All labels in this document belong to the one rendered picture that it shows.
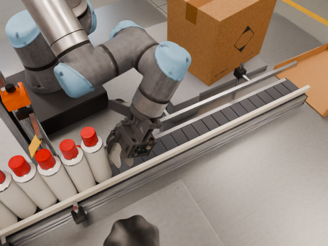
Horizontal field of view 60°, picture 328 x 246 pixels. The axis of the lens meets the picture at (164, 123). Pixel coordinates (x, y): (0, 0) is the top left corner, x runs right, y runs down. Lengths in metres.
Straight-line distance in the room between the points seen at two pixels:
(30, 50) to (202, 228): 0.70
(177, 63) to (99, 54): 0.16
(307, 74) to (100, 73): 0.89
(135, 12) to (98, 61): 0.94
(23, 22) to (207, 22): 0.55
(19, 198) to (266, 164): 0.68
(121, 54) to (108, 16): 0.90
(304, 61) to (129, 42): 0.87
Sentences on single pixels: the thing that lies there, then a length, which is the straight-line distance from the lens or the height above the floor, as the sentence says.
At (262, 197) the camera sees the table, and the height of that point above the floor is 0.83.
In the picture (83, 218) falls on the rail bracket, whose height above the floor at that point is 0.91.
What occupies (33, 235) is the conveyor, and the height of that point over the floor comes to 0.86.
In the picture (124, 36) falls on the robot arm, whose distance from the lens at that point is 0.63.
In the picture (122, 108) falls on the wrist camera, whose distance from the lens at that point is 0.68.
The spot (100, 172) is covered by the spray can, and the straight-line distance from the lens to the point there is 0.76.
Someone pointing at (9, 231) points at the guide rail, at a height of 0.91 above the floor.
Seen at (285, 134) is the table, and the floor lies 0.83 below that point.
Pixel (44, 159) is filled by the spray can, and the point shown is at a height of 1.08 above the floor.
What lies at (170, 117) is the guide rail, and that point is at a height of 0.96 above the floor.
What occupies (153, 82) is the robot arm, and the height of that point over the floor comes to 1.20.
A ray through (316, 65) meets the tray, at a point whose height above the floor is 0.83.
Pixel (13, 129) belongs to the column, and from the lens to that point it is 0.77.
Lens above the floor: 1.59
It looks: 52 degrees down
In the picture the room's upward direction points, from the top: straight up
